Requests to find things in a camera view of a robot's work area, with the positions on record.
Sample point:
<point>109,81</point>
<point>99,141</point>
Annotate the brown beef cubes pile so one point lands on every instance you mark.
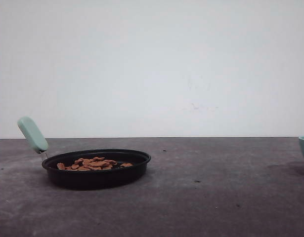
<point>93,164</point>

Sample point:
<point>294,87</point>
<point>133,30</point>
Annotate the black frying pan green handle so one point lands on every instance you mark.
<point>85,180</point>

